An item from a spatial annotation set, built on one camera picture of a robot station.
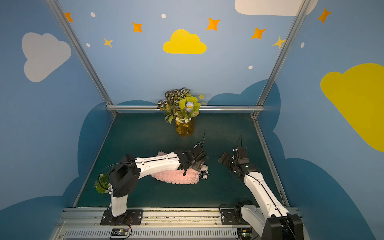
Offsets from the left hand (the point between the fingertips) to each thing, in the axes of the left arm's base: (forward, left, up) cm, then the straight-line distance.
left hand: (196, 158), depth 89 cm
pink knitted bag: (-12, +2, +2) cm, 12 cm away
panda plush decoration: (-8, -5, -3) cm, 10 cm away
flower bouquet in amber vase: (+29, +10, +15) cm, 34 cm away
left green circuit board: (-37, +37, -8) cm, 53 cm away
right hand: (-1, -18, +2) cm, 18 cm away
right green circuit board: (-36, -25, -8) cm, 44 cm away
